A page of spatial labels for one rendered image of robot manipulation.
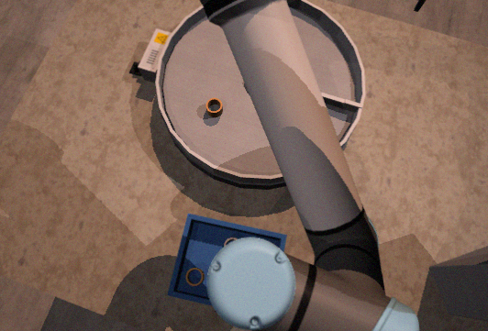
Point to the blue crate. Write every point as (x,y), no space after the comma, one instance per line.
(202,238)

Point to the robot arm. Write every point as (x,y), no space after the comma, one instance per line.
(251,284)

